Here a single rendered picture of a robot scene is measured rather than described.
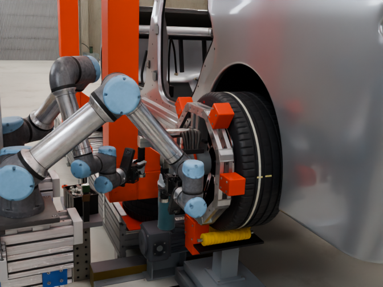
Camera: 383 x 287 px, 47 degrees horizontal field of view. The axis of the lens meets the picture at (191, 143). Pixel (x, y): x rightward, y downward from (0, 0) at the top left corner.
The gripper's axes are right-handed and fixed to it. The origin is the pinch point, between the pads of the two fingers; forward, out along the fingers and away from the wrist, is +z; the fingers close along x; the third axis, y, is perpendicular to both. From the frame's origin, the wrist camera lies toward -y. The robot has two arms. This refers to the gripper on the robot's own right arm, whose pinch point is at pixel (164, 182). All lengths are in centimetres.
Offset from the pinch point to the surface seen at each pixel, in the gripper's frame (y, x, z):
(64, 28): 59, 7, 253
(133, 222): -56, -10, 84
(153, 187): -25, -15, 60
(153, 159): -8, -15, 61
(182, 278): -67, -23, 31
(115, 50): 51, 7, 60
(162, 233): -43, -14, 39
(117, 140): 4, 6, 60
